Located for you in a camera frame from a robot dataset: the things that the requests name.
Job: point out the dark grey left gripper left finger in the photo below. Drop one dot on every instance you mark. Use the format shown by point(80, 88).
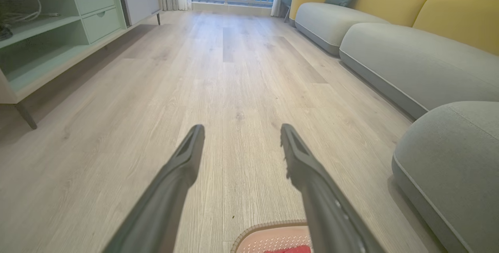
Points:
point(167, 190)

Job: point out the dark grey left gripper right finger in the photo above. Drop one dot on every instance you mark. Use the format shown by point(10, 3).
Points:
point(323, 202)

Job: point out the red garment with white trim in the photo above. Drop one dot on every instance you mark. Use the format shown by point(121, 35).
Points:
point(290, 250)

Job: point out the white laundry basket brown rim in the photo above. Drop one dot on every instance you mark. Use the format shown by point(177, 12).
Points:
point(273, 237)

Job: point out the long grey sofa seat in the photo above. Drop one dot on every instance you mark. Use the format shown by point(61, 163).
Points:
point(421, 62)

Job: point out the small grey sofa seat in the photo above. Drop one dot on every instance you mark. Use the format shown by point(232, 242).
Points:
point(331, 23)

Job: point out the grey sofa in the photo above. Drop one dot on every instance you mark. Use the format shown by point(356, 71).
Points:
point(456, 159)

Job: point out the large mint green drawer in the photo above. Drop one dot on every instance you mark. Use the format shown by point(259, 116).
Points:
point(102, 25)

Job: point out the mint green TV cabinet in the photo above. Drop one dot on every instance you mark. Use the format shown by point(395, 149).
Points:
point(46, 56)

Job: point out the blue-grey chair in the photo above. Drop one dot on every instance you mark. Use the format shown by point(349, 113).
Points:
point(287, 0)

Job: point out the long yellow sofa backrest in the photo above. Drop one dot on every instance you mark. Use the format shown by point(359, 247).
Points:
point(393, 3)

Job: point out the short yellow sofa backrest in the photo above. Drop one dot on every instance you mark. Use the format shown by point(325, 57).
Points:
point(464, 19)

